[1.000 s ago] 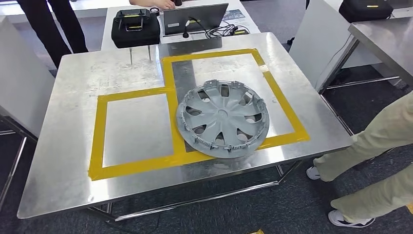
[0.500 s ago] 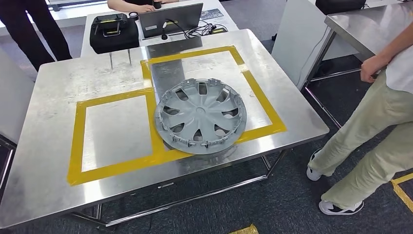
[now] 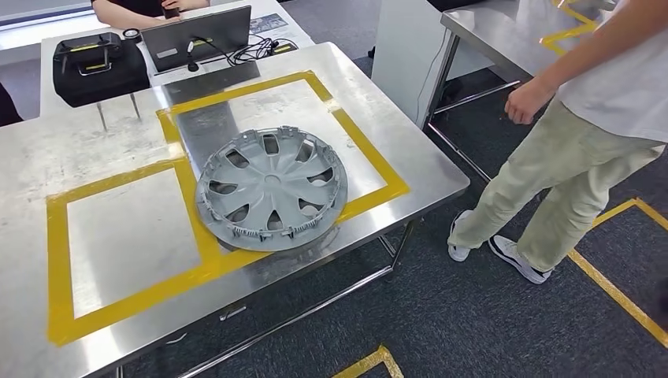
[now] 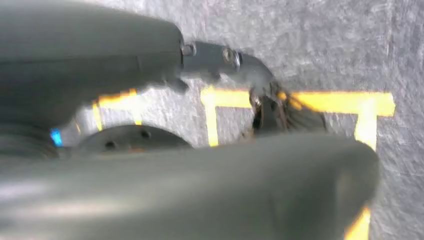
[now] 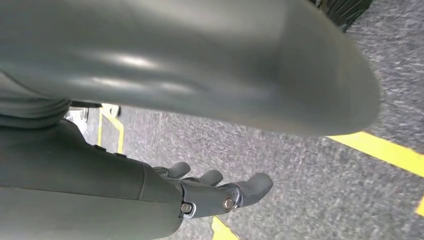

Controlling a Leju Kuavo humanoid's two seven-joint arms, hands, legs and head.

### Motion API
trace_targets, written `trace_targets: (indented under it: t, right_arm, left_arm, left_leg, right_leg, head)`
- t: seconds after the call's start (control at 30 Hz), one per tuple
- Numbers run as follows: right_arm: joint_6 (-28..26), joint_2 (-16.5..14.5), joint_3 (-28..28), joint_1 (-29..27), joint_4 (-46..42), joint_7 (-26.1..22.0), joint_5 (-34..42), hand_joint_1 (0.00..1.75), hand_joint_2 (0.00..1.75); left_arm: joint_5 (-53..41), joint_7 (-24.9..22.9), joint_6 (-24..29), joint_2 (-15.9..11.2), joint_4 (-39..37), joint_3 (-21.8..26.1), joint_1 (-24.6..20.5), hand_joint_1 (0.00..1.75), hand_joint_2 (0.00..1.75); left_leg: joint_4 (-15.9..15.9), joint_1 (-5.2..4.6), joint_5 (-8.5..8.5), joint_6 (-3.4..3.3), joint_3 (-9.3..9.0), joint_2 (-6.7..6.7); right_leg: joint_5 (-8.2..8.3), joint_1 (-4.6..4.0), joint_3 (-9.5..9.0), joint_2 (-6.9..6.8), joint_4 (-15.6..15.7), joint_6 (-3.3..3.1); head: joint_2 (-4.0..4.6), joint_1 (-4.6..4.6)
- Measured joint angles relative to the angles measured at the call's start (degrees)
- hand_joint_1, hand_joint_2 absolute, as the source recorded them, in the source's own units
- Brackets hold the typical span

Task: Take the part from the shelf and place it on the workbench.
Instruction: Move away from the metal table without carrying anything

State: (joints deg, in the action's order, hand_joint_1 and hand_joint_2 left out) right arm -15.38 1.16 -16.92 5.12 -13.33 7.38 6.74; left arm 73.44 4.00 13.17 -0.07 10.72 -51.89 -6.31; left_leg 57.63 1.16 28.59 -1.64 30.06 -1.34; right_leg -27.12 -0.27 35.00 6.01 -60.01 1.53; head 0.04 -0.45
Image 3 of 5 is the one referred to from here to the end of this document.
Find person's left hand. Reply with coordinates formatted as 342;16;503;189
503;76;558;126

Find silver wheel hubcap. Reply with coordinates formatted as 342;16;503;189
194;124;350;254

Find steel workbench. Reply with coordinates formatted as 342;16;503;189
0;41;472;378

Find person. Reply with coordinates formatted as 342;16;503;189
90;0;213;32
446;0;668;286

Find steel table white panel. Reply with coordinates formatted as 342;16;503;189
370;0;619;184

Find yellow floor tape square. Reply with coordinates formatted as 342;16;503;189
332;344;405;378
567;197;668;350

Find white desk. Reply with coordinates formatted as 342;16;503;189
39;0;316;119

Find printed paper sheet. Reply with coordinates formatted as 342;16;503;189
248;13;290;35

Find small black desk microphone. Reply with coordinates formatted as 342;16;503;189
186;39;202;73

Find grey laptop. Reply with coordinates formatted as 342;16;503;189
140;5;254;73

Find black case yellow labels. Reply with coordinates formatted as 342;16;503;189
52;31;152;109

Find tangled black cables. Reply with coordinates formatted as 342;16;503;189
193;33;300;68

